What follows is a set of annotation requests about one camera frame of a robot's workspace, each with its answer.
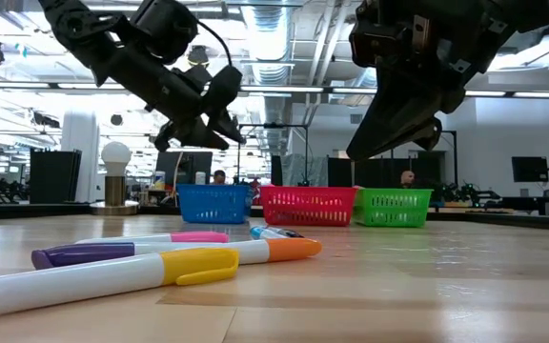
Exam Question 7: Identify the black camera frame stand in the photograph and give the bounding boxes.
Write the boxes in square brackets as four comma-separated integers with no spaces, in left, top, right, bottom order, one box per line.
[438,129,458,192]
[236,122,310,188]

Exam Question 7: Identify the white marker yellow cap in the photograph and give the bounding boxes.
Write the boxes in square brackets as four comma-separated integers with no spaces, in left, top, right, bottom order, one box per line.
[0,247,241,316]

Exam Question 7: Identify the green plastic basket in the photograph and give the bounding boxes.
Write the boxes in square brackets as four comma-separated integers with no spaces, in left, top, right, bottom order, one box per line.
[353,188,434,228]

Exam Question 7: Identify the black monitor on arm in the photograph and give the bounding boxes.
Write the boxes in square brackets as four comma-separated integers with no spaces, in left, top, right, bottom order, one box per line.
[511,155,549,184]

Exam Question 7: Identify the white marker pink cap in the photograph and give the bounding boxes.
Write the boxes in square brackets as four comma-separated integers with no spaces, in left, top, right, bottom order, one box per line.
[76,231,231,245]

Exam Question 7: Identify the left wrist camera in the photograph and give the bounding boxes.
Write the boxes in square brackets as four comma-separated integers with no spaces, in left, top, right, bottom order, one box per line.
[202,64,245,115]

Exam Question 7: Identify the white marker teal cap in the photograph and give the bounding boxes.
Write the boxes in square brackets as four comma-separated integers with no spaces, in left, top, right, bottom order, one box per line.
[249,225,288,240]

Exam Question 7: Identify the black background robot arms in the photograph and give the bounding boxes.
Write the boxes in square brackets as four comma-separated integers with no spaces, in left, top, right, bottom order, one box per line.
[438,182,503,210]

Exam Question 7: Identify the black partition panel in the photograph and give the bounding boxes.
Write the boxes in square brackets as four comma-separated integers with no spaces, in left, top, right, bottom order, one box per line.
[29,148,83,205]

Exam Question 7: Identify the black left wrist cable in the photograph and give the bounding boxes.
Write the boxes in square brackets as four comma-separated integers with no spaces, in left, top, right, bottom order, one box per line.
[196,19,234,68]

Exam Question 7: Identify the white marker orange cap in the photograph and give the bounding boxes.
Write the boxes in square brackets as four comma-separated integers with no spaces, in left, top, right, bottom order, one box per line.
[234,237,324,265]

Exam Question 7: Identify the light bulb lamp brass base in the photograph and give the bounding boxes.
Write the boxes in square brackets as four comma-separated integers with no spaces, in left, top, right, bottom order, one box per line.
[88,140,141,216]

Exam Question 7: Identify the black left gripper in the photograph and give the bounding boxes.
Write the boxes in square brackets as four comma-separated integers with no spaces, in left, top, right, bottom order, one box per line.
[107,45,247,152]

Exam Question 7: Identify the long ceiling light bar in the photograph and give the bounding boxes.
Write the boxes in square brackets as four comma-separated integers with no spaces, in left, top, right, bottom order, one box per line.
[0,80,549,99]

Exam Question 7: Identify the black computer monitor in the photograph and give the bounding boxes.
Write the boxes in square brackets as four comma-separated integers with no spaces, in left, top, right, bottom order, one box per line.
[154,151,214,187]

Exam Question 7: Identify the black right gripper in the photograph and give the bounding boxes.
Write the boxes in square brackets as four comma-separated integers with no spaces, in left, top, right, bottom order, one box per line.
[345,0,519,161]

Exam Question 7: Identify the white marker black cap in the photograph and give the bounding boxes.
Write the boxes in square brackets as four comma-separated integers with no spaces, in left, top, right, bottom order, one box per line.
[267,227,306,239]

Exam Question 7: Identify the blue plastic basket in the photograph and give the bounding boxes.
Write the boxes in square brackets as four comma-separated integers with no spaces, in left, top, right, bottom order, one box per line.
[176,183,253,225]

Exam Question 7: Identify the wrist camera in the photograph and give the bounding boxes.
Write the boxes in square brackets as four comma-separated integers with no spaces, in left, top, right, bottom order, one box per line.
[202,64,245,115]
[349,3,417,69]

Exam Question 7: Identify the red plastic basket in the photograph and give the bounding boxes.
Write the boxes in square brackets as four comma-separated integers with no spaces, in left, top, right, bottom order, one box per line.
[259,185,359,228]

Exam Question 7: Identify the white marker purple cap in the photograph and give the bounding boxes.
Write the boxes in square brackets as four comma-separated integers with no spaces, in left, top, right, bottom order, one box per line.
[30,241,240,271]

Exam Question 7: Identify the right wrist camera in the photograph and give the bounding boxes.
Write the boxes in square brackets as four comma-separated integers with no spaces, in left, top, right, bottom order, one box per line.
[349,3,417,69]

